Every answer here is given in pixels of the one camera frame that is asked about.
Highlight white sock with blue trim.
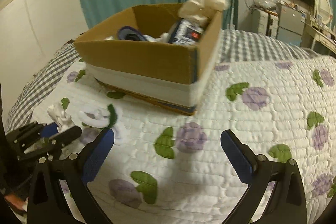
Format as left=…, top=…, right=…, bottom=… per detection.
left=117, top=26, right=147, bottom=42

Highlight white printed tissue pack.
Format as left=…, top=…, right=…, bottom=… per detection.
left=167, top=19, right=205, bottom=46

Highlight small patterned white sock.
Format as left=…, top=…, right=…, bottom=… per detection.
left=47, top=103, right=75, bottom=133

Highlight white socks with green trim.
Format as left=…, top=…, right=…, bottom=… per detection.
left=78, top=105, right=129, bottom=145

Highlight white floral quilt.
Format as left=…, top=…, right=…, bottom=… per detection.
left=33, top=56, right=335, bottom=223

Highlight brown cardboard box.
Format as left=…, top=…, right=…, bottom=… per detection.
left=74, top=3, right=222, bottom=115

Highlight grey checkered blanket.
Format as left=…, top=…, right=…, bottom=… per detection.
left=3, top=30, right=319, bottom=132

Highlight white dressing table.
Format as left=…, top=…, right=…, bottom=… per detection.
left=300, top=24, right=335, bottom=58

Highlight white suitcase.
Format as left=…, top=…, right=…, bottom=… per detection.
left=252, top=9, right=279, bottom=39

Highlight grey mini fridge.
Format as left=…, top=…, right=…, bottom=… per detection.
left=277, top=3, right=305, bottom=47

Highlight white oval vanity mirror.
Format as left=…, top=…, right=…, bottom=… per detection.
left=313, top=0, right=333, bottom=25

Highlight cream crumpled cloth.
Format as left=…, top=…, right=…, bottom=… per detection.
left=178, top=0, right=231, bottom=27

